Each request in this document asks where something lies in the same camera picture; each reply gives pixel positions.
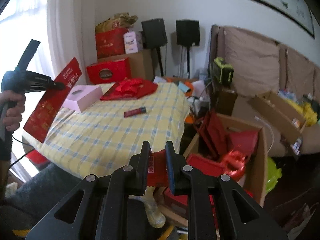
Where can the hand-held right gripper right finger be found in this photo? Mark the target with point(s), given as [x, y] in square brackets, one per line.
[170, 170]

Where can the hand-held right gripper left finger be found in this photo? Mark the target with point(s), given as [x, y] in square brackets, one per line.
[146, 170]

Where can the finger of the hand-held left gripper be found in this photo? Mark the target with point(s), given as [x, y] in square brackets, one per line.
[58, 85]

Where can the red printed paper packet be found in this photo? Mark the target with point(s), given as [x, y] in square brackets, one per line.
[158, 170]
[45, 115]

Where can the pink tissue box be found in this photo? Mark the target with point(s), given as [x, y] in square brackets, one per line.
[85, 100]

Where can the red ribboned gift box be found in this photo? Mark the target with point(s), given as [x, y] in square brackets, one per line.
[202, 162]

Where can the red tube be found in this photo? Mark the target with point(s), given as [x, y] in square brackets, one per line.
[135, 112]

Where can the dark red leather bag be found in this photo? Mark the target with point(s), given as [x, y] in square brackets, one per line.
[245, 140]

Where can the red paper bags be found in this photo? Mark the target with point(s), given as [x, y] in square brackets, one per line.
[147, 88]

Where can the person's left forearm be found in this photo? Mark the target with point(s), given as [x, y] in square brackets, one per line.
[5, 147]

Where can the person's left hand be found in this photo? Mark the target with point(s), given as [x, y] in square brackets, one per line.
[15, 112]

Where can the yellow plaid tablecloth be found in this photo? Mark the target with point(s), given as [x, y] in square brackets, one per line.
[112, 142]

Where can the red cookie gift box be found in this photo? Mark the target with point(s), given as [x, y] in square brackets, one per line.
[107, 71]

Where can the white curtain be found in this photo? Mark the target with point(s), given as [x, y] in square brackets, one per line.
[60, 30]

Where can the crumpled brown paper bag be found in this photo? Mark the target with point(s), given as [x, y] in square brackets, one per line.
[115, 22]

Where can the pink white small box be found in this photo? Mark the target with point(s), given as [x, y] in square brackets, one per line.
[132, 42]

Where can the brown cardboard box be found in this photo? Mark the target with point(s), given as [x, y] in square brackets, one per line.
[142, 65]

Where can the brown sofa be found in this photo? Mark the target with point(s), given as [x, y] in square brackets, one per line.
[250, 110]

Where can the black speaker stand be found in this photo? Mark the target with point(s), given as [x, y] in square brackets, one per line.
[160, 62]
[188, 62]

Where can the green plastic container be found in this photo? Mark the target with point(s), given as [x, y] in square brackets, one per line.
[273, 177]

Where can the black speaker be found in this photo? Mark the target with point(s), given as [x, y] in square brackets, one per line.
[187, 32]
[153, 33]

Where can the green black radio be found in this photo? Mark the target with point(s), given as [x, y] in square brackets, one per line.
[222, 70]

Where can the long cardboard box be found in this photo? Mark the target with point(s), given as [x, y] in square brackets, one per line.
[275, 112]

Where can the beige sofa cushion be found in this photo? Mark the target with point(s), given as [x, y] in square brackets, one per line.
[250, 60]
[300, 67]

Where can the yellow plastic bag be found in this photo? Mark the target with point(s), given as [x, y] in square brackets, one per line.
[307, 112]

